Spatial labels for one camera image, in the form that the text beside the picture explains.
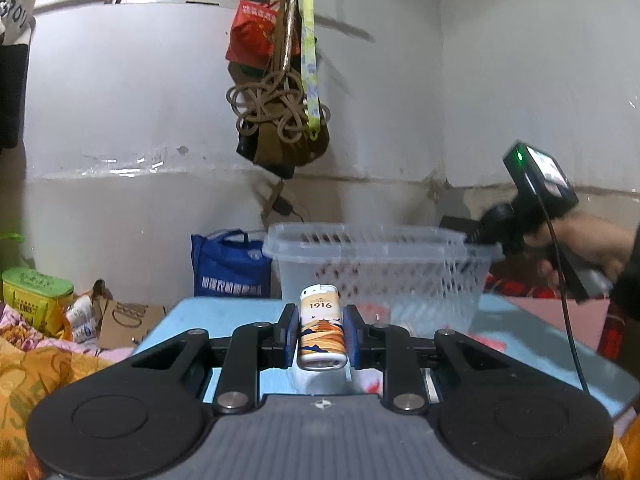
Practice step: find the white hanging garment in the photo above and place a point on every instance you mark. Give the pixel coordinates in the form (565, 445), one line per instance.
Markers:
(15, 5)

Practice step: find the green carton box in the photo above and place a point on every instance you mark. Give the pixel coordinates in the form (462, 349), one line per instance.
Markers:
(35, 295)

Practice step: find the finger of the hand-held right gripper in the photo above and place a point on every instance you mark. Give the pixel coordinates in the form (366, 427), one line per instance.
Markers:
(481, 240)

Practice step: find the brown hanging bag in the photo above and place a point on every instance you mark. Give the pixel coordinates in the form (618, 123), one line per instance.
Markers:
(292, 152)

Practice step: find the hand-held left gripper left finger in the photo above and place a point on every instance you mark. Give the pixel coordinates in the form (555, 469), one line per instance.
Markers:
(291, 336)

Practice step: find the brown cardboard box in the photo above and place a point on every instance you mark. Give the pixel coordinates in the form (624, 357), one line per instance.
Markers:
(125, 322)

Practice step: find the black charger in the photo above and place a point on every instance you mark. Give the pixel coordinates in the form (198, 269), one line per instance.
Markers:
(284, 205)

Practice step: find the orange floral blanket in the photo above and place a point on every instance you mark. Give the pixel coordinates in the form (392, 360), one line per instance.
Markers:
(40, 375)

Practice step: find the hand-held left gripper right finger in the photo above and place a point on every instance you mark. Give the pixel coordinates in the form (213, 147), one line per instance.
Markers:
(351, 336)

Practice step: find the black hanging garment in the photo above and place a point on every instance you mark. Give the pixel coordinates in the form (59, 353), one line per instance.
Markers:
(12, 95)

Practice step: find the red hanging bag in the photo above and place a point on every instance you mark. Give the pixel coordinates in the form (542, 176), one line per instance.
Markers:
(250, 30)

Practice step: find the clear plastic basket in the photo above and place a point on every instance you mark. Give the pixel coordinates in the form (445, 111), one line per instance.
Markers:
(380, 270)

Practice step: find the red patterned blanket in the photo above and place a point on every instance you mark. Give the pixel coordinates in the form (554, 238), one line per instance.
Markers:
(510, 287)

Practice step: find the pink sheet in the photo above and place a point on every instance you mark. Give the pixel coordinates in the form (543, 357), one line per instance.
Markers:
(555, 317)

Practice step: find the printed white lighter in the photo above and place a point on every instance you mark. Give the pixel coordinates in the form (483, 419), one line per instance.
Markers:
(320, 327)

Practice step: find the blue shopping bag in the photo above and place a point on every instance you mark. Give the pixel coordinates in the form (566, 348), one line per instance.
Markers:
(230, 265)

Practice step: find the white milk cartons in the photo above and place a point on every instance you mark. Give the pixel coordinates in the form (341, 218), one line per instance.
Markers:
(82, 320)

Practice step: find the person's right hand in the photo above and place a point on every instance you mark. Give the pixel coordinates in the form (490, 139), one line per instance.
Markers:
(595, 237)

